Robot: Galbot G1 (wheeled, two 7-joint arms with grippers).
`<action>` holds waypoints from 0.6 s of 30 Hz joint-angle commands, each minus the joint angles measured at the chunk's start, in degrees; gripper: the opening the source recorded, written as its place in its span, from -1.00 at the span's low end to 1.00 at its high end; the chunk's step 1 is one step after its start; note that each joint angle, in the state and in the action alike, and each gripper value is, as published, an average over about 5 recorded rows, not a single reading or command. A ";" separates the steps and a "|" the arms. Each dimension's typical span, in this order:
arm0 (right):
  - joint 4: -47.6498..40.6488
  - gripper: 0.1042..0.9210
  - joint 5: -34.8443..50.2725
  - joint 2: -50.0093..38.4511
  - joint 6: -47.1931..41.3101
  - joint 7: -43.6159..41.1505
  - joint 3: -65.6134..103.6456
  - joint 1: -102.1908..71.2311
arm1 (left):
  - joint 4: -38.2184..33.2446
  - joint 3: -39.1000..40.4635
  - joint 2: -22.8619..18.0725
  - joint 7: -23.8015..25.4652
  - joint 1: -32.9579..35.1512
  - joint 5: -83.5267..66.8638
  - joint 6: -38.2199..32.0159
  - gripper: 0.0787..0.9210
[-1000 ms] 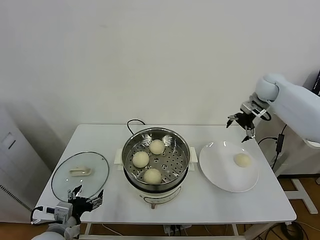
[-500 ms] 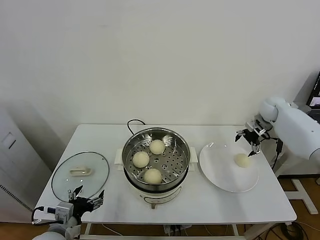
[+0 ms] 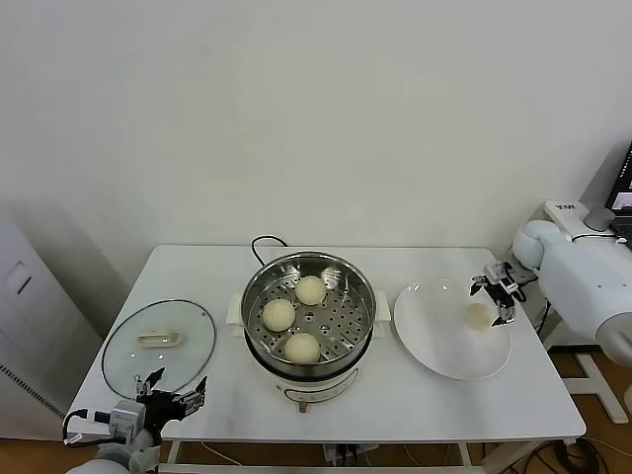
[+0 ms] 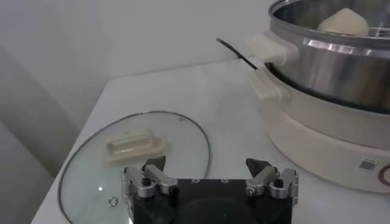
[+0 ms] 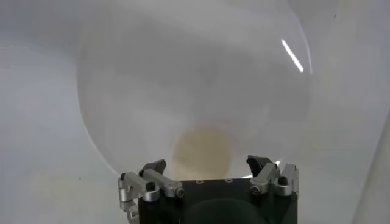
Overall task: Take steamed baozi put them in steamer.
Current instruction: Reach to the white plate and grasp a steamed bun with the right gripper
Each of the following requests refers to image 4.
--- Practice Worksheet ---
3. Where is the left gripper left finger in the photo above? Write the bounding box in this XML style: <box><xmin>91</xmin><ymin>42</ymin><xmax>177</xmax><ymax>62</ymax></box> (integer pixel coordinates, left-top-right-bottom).
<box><xmin>121</xmin><ymin>155</ymin><xmax>179</xmax><ymax>198</ymax></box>

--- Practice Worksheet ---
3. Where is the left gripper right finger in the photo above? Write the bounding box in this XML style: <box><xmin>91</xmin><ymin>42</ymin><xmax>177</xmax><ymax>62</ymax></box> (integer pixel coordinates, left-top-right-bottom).
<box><xmin>245</xmin><ymin>158</ymin><xmax>300</xmax><ymax>208</ymax></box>

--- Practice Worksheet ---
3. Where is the glass lid with cream handle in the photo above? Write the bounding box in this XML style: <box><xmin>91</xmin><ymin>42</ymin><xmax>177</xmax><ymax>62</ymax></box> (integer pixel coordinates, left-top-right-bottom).
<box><xmin>57</xmin><ymin>110</ymin><xmax>211</xmax><ymax>224</ymax></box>

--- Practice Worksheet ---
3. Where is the white steamed baozi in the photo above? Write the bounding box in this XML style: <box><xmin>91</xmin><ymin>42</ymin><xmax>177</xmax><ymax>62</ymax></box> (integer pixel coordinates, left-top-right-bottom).
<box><xmin>316</xmin><ymin>7</ymin><xmax>370</xmax><ymax>37</ymax></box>

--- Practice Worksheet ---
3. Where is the stainless steel steamer basket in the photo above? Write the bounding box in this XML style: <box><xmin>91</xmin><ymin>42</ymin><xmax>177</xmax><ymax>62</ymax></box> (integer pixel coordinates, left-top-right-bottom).
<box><xmin>243</xmin><ymin>0</ymin><xmax>390</xmax><ymax>112</ymax></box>

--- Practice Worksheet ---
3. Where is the cream electric cooker base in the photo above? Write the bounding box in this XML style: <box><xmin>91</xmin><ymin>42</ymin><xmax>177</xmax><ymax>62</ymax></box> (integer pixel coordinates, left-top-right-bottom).
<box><xmin>248</xmin><ymin>63</ymin><xmax>390</xmax><ymax>194</ymax></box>

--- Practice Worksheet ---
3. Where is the black cooker power cable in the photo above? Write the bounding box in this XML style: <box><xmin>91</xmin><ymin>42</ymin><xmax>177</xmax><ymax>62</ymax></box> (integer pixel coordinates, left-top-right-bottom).
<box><xmin>215</xmin><ymin>37</ymin><xmax>259</xmax><ymax>71</ymax></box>

